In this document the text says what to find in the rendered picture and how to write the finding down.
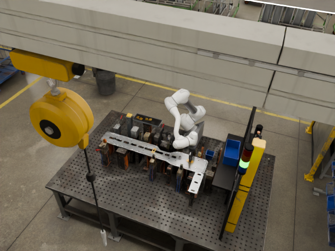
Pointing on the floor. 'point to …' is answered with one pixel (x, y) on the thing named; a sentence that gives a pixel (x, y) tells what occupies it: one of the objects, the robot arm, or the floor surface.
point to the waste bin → (104, 80)
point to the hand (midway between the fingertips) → (190, 159)
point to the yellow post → (245, 184)
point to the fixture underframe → (119, 230)
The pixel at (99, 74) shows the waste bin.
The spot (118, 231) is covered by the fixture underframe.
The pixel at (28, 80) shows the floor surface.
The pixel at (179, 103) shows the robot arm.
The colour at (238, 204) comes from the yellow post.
